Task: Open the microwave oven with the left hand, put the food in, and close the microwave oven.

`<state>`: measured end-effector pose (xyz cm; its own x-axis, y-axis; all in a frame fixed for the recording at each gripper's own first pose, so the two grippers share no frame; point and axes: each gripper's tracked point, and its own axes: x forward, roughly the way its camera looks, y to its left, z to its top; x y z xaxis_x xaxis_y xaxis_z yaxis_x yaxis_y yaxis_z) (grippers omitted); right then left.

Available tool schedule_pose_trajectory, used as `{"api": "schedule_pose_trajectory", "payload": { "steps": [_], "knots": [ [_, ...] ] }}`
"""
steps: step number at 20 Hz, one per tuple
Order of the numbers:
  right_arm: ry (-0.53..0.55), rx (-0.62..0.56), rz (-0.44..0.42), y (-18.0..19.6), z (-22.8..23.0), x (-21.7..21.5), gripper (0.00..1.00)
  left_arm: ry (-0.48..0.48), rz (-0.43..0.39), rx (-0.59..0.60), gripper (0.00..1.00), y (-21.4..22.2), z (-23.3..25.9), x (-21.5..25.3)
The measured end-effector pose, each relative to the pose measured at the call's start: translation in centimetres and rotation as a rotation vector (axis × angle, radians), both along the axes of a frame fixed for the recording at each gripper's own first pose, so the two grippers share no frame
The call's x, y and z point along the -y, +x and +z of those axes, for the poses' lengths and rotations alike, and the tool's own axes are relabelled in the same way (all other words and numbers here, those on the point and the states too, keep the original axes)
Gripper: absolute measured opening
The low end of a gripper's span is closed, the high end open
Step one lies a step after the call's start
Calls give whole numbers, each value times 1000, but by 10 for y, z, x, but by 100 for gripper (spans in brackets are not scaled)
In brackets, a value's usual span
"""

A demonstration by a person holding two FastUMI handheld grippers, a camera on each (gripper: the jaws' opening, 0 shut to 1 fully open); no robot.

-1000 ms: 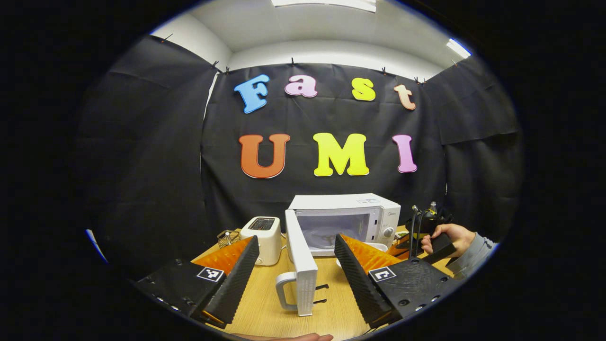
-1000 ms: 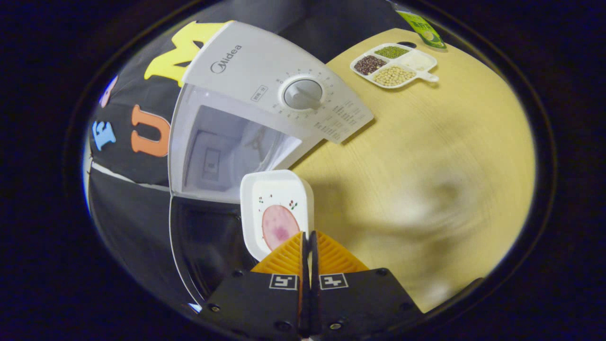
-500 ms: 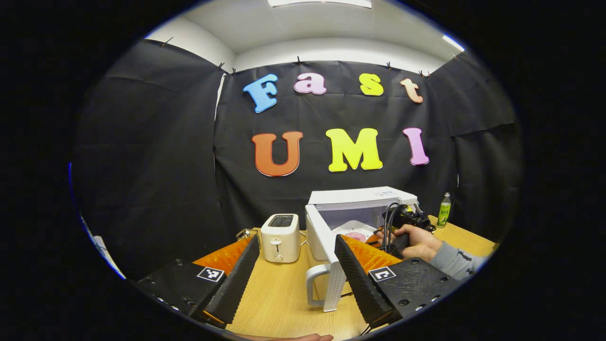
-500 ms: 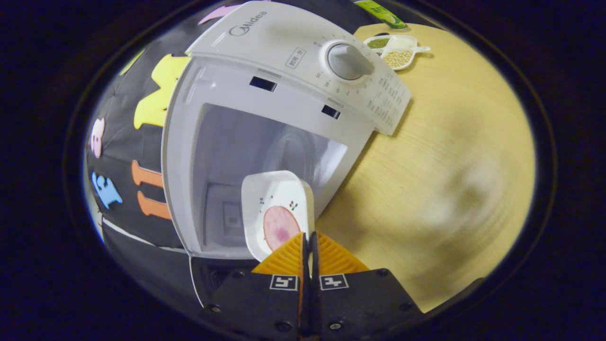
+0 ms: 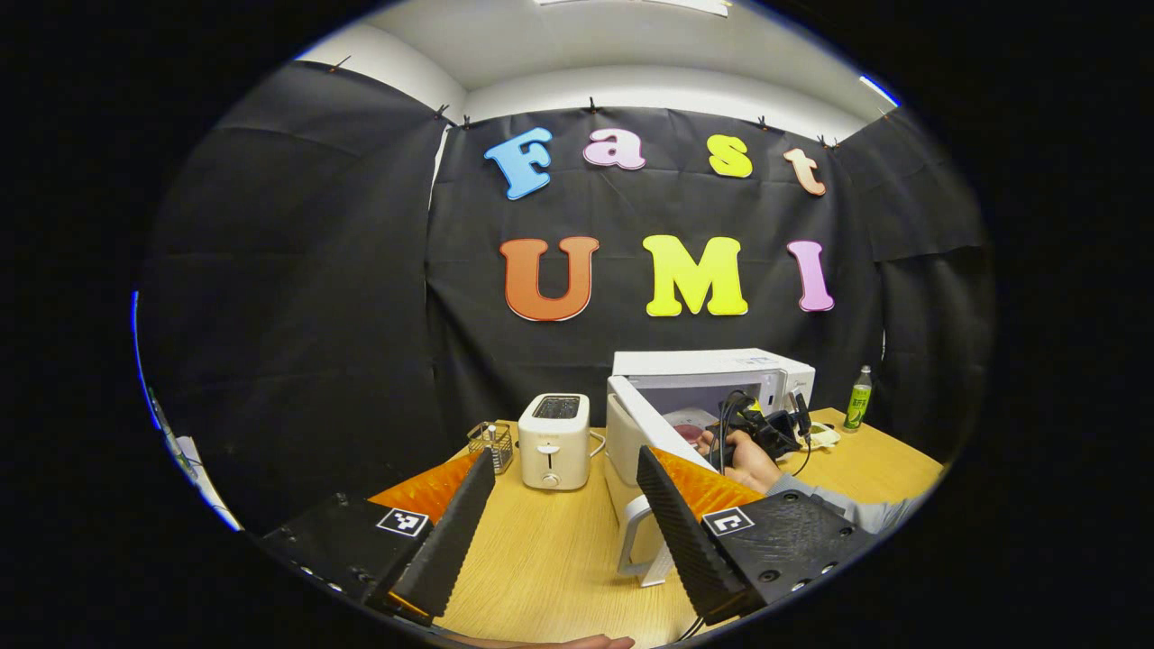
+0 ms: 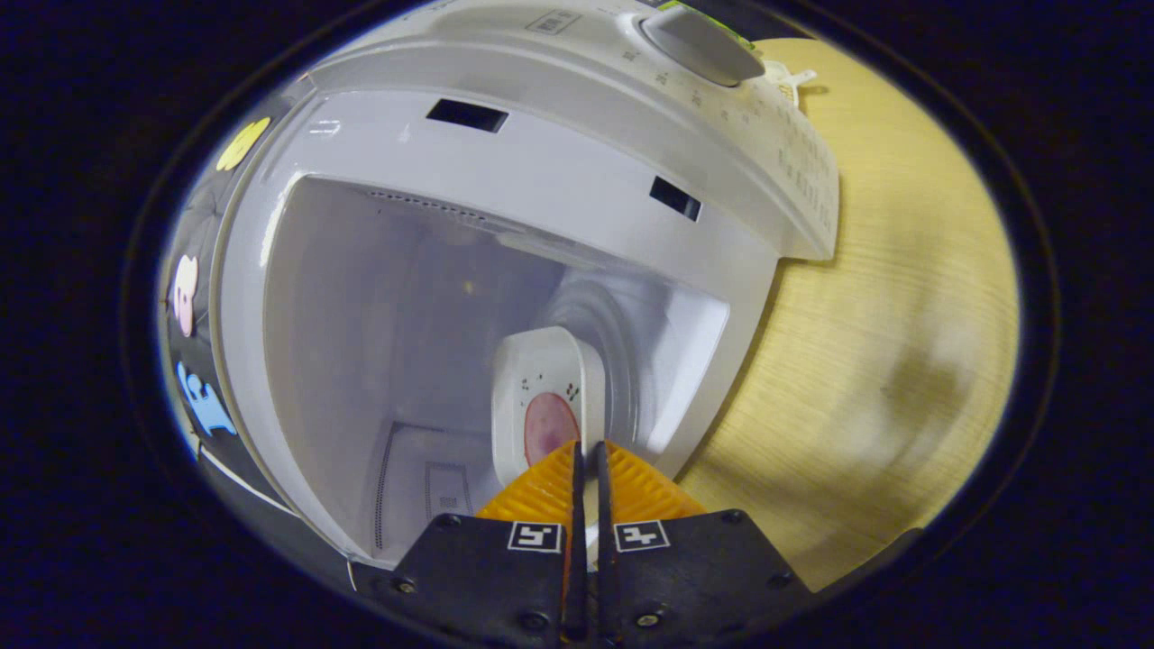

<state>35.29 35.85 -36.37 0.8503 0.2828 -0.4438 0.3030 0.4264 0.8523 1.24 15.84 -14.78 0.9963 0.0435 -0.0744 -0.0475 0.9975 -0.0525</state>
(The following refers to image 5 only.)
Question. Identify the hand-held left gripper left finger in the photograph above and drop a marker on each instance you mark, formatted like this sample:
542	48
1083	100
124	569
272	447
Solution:
451	541

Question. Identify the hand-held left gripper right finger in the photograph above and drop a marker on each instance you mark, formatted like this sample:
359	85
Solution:
685	550

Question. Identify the pink round food slice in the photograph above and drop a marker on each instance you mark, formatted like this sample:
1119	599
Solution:
690	434

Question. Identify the white square plate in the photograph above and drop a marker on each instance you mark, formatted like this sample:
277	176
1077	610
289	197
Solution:
685	419

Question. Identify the white toaster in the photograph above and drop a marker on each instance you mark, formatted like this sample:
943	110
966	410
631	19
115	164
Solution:
554	451

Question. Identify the long ceiling light panel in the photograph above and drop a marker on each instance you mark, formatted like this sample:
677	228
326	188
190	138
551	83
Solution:
649	5

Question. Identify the white microwave oven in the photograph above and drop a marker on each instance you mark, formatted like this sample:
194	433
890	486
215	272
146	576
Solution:
703	365

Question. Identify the white divided grain dish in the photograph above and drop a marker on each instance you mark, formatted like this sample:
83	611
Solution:
825	439

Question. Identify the black backdrop cloth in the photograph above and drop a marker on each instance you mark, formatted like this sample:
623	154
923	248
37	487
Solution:
361	270

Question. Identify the green drink bottle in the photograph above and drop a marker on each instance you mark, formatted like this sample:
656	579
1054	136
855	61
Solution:
857	406

